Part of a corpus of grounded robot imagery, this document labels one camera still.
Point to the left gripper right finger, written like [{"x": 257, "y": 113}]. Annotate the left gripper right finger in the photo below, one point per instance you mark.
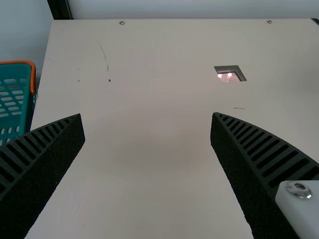
[{"x": 256, "y": 179}]

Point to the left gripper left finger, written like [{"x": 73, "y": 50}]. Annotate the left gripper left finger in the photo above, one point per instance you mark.
[{"x": 37, "y": 174}]

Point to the teal shopping basket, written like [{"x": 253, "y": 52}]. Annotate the teal shopping basket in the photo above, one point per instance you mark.
[{"x": 12, "y": 99}]

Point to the black strip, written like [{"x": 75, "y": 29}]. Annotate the black strip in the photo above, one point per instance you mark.
[{"x": 316, "y": 21}]

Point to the small square scanner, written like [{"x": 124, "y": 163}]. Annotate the small square scanner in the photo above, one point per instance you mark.
[{"x": 230, "y": 74}]

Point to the black post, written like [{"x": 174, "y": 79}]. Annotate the black post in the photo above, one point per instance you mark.
[{"x": 59, "y": 10}]

